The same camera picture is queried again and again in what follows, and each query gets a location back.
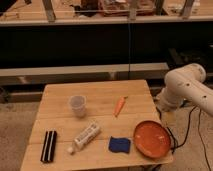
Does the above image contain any white tube with cap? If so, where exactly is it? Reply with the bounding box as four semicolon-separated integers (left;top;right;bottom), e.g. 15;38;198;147
67;122;101;154

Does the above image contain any clear plastic cup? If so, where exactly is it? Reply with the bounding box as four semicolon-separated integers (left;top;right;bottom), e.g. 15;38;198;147
69;95;86;118

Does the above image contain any grey metal shelf rail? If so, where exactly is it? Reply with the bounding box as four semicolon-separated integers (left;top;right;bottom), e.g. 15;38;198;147
0;62;169;85

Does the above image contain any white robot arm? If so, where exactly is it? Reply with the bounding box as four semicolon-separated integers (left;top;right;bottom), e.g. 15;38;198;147
157;63;213;117

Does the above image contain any black cable on floor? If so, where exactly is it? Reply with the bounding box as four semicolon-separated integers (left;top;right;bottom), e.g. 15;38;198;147
155;105;212;171

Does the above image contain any orange plate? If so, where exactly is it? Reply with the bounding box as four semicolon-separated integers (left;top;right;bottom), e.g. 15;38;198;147
133;120;171;159

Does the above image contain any blue sponge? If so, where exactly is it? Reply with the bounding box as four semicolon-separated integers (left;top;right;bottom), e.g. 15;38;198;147
108;137;131;154

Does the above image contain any orange carrot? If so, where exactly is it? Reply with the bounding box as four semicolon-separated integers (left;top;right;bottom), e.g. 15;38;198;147
114;96;128;117

